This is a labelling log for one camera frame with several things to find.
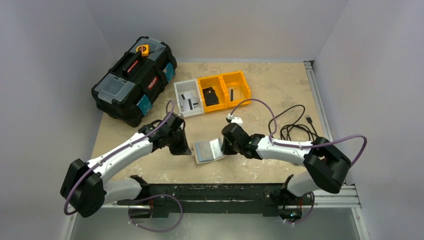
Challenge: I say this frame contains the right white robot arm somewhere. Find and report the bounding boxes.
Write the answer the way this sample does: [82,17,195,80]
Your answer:
[221,114,352,197]

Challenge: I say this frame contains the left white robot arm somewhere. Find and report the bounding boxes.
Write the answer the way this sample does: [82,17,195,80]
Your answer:
[60,113,192,218]

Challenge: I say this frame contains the black and white cards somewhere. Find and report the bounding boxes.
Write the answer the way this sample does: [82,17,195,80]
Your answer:
[179,91,200,112]

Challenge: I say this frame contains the white plastic bin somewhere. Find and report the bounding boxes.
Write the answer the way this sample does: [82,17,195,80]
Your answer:
[173,79,205,118]

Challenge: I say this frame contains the right yellow plastic bin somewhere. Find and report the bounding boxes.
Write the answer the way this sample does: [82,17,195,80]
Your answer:
[221,71,252,108]

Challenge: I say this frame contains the yellow plastic bin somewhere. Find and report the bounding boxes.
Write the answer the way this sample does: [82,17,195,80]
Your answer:
[197,75,228,113]
[221,71,252,108]

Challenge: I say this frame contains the black strip in bin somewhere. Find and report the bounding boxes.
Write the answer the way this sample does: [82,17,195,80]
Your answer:
[229,88,234,102]

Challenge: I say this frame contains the black plastic toolbox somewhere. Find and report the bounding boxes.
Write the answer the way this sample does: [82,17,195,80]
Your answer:
[91,36,178,128]

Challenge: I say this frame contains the middle yellow plastic bin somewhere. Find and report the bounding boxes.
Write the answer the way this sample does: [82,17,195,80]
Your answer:
[197,75,228,113]

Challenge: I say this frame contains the yellow tape measure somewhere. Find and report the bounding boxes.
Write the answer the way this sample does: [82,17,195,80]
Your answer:
[135,44,150,57]

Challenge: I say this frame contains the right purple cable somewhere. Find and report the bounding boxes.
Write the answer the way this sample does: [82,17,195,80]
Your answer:
[229,98,368,226]

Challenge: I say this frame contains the purple cable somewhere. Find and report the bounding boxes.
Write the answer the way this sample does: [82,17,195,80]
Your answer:
[63,100,184,233]
[229,98,368,226]

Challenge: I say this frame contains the black usb cable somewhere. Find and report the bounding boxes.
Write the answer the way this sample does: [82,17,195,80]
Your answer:
[268,104,320,143]

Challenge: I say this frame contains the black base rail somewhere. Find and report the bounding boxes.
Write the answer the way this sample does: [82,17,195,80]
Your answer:
[117,183,313,221]

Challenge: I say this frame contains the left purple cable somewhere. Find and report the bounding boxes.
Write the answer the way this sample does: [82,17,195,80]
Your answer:
[63,100,184,233]

